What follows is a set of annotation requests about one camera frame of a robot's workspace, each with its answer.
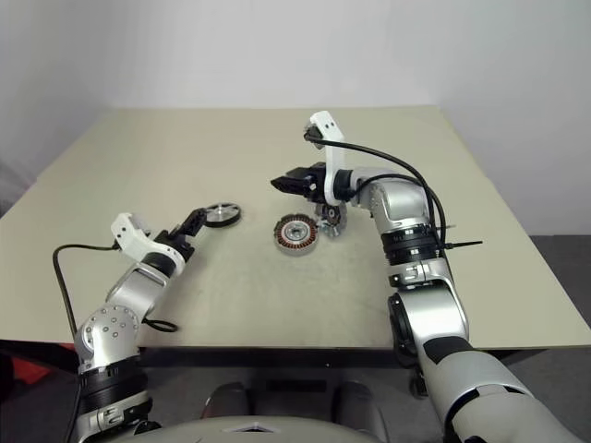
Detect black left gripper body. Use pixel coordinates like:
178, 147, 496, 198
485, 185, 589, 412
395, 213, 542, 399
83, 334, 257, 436
154, 228, 196, 260

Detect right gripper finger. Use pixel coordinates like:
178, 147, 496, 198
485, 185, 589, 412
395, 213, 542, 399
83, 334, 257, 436
269, 174, 314, 198
284, 164, 323, 181

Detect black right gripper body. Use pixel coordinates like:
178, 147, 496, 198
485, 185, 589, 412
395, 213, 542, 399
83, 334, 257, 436
302, 161, 329, 205

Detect black spoked rotor wheel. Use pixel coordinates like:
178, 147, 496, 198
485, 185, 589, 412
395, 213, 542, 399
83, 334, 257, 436
201, 201, 243, 229

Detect silver finned motor lid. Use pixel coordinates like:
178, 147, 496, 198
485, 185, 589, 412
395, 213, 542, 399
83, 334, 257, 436
315, 202, 349, 238

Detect silver motor housing copper windings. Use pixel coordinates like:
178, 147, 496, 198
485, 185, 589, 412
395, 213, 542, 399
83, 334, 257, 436
272, 212, 320, 254

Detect dark rounded shape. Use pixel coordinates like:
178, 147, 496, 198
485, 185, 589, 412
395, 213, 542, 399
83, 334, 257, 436
201, 381, 254, 422

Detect red object under table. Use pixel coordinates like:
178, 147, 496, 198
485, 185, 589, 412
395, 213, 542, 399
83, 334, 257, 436
0, 348, 76, 385

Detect grey robot torso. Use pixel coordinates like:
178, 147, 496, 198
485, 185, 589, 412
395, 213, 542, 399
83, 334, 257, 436
68, 416, 375, 443

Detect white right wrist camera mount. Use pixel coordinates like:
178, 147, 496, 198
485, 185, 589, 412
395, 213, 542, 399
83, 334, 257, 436
304, 111, 359, 206

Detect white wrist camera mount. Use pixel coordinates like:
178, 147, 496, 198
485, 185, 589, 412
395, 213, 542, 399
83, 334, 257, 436
110, 212, 182, 265
304, 111, 359, 206

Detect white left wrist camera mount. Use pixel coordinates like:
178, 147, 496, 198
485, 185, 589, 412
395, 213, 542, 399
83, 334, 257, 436
110, 212, 182, 265

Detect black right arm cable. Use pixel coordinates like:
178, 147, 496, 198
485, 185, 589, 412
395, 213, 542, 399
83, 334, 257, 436
302, 131, 450, 398

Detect black table frame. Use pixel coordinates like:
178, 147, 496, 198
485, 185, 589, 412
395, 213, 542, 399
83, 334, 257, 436
137, 345, 525, 371

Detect black cable tie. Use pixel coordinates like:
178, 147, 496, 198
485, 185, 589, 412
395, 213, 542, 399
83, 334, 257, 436
433, 223, 484, 253

